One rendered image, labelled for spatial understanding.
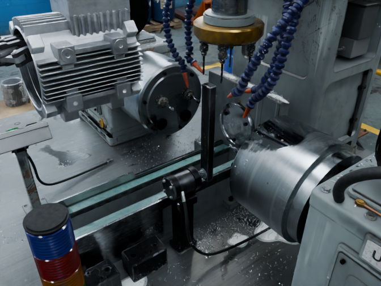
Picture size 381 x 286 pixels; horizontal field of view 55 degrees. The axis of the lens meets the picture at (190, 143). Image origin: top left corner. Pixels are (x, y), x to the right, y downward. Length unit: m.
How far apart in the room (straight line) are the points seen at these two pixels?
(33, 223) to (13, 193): 0.79
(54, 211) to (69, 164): 0.86
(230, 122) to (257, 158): 0.36
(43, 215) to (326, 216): 0.45
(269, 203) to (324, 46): 0.45
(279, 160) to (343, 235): 0.20
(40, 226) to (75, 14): 0.38
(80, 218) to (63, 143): 0.56
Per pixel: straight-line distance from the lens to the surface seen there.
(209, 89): 0.79
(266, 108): 1.03
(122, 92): 0.74
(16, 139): 1.07
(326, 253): 0.73
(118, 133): 1.43
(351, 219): 0.65
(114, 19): 0.75
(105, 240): 0.95
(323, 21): 1.02
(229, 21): 0.92
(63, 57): 0.67
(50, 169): 1.39
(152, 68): 1.18
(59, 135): 1.58
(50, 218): 0.54
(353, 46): 1.15
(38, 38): 0.69
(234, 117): 1.13
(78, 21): 0.72
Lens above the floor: 1.56
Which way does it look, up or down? 32 degrees down
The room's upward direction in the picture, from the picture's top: straight up
